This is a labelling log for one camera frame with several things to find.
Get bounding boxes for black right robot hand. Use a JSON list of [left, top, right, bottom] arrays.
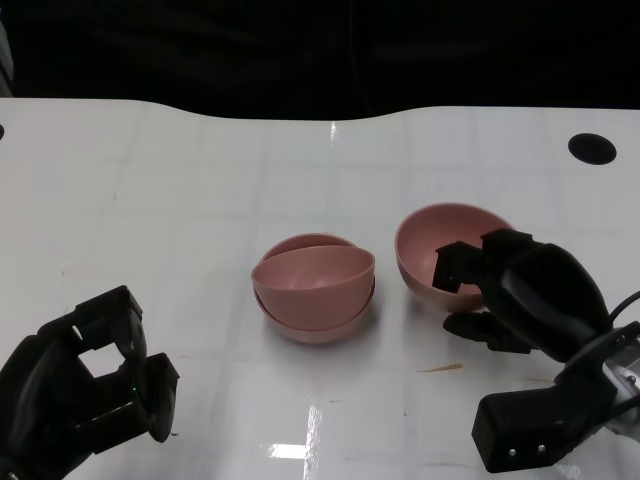
[[431, 228, 614, 363]]

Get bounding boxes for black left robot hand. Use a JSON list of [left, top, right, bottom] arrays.
[[0, 285, 181, 480]]

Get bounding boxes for pink plastic bowl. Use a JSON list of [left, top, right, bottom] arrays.
[[250, 243, 377, 332], [393, 201, 519, 314], [253, 231, 377, 345]]

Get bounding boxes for black backdrop cloth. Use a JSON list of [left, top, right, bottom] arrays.
[[0, 0, 640, 121]]

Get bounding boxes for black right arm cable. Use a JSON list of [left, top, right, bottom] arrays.
[[606, 293, 640, 324]]

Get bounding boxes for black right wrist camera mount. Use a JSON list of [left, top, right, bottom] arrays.
[[471, 348, 620, 474]]

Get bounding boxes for thin black hanging cable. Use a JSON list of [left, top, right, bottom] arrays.
[[348, 0, 375, 115]]

